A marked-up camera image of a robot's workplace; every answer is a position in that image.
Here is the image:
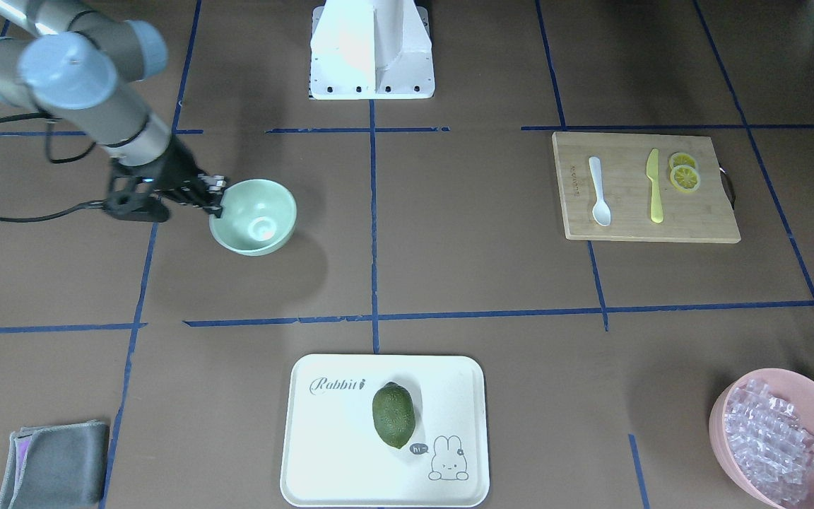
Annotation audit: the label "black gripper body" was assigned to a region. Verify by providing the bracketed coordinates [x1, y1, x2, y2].
[103, 136, 212, 223]

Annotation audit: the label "light green bowl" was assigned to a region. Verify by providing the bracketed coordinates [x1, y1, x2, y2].
[208, 178, 297, 257]

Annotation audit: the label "white plastic spoon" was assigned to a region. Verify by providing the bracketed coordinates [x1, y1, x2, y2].
[588, 157, 613, 228]

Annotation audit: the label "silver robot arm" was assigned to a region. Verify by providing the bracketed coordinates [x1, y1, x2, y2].
[0, 1, 227, 223]

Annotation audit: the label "green avocado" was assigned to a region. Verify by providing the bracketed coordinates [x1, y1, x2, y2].
[371, 381, 416, 449]

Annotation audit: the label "white rabbit tray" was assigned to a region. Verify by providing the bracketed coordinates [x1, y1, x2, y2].
[280, 354, 490, 508]

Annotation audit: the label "grey folded cloth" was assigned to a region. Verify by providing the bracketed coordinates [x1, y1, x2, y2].
[0, 420, 110, 508]

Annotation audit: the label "yellow plastic knife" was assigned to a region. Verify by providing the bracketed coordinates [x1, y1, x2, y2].
[645, 148, 664, 223]

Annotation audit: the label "upper lemon slice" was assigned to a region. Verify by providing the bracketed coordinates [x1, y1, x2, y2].
[668, 151, 699, 170]

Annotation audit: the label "lemon slice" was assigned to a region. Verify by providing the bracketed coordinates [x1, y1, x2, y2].
[668, 151, 699, 170]
[669, 164, 702, 193]

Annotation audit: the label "lower lemon slice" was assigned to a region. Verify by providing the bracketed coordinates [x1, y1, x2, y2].
[669, 164, 702, 193]

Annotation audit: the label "wooden cutting board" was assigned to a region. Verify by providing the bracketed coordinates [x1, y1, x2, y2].
[552, 131, 741, 244]

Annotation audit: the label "clear ice cubes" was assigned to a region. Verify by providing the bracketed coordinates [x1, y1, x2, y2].
[723, 379, 814, 507]

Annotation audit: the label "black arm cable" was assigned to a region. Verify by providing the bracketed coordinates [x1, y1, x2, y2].
[0, 113, 112, 223]

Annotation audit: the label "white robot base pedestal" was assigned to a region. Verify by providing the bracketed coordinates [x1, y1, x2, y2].
[308, 1, 436, 100]

